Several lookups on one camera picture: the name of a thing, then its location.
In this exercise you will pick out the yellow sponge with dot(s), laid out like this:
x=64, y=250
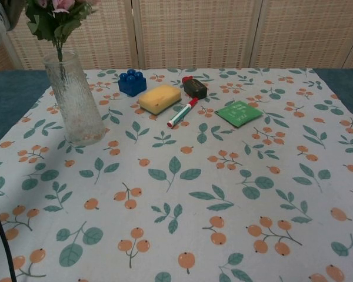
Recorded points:
x=160, y=97

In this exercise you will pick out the white green red marker pen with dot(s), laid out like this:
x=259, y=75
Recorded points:
x=181, y=114

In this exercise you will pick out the green square packet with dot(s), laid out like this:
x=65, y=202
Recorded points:
x=238, y=113

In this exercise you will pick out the textured clear glass vase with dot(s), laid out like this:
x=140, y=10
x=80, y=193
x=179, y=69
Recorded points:
x=76, y=114

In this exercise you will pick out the pink artificial rose bouquet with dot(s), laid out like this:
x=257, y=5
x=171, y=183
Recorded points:
x=61, y=26

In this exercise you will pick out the black and red small device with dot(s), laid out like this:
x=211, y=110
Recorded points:
x=195, y=88

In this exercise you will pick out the floral print tablecloth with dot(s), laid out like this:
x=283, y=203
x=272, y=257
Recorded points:
x=176, y=182

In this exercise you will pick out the blue toy building block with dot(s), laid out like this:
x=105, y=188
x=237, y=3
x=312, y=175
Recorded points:
x=131, y=86

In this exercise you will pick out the woven folding screen panel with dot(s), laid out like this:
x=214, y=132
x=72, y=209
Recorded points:
x=106, y=38
x=194, y=32
x=303, y=32

